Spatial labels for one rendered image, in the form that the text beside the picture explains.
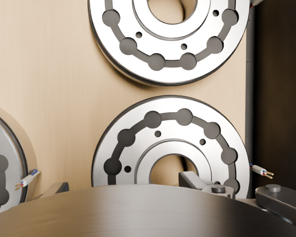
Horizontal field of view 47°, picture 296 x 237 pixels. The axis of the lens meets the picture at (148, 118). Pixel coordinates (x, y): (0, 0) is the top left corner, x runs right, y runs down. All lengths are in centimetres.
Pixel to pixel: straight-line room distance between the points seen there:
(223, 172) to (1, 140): 14
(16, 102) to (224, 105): 15
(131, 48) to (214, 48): 5
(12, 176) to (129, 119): 8
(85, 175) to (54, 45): 9
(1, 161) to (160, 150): 10
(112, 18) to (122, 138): 8
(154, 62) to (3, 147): 11
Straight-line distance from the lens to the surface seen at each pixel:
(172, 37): 21
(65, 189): 16
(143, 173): 21
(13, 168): 22
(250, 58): 27
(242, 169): 23
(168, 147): 21
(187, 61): 22
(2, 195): 23
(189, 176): 16
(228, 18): 23
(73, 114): 24
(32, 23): 26
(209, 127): 22
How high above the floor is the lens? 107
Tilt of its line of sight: 85 degrees down
